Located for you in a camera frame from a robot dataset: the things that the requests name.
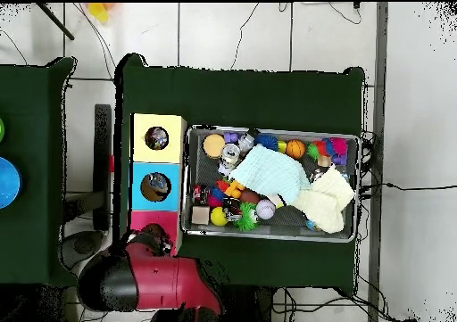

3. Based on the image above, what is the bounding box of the blue round disc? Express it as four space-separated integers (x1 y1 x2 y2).
0 156 22 211

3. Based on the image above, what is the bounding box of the black chair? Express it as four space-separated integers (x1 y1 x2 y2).
58 103 115 269

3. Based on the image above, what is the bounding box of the green cloth side table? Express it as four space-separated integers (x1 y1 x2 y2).
0 56 79 287

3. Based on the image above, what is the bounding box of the silver drinks can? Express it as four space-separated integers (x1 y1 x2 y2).
220 143 242 165

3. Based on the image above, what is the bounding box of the yellow ball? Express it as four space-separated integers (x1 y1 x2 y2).
209 207 229 227

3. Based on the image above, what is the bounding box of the white toy baseball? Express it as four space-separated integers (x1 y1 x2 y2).
255 199 276 219

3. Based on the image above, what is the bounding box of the clear plastic packet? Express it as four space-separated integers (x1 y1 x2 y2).
145 175 170 199

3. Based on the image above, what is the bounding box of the grey metal beam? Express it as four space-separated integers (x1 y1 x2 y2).
366 2 390 322

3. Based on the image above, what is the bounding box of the mint green cloth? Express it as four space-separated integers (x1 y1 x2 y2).
229 144 312 206

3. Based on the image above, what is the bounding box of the green spiky ball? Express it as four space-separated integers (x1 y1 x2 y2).
235 202 259 234

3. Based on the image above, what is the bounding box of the peach orange ball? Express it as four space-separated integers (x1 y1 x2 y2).
203 134 227 159

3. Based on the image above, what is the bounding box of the multicolour cartoon print cloth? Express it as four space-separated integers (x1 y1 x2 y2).
145 128 169 150

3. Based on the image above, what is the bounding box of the black cable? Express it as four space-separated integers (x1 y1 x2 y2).
229 2 262 71
359 130 457 201

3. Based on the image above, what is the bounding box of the orange toy basketball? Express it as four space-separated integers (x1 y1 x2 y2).
285 139 307 161

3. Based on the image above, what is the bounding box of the wooden box with three holes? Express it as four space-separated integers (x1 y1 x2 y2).
127 112 187 259

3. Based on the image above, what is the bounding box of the yellow floor object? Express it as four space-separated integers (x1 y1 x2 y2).
87 3 112 23

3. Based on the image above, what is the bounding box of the orange plastic toy brick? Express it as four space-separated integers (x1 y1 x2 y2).
224 180 246 200

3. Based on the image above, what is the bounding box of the pink spiky ball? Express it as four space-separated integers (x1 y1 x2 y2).
328 137 350 158

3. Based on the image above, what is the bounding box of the shallow clear mesh bin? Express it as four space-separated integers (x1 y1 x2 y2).
180 125 361 244

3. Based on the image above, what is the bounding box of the small wooden cube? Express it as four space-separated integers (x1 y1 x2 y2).
191 205 212 226

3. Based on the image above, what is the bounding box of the black rod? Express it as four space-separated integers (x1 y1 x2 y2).
35 3 76 41

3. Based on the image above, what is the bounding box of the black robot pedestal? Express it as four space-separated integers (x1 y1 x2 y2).
217 285 281 322

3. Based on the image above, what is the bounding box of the cream yellow cloth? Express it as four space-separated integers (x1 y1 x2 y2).
292 166 356 235

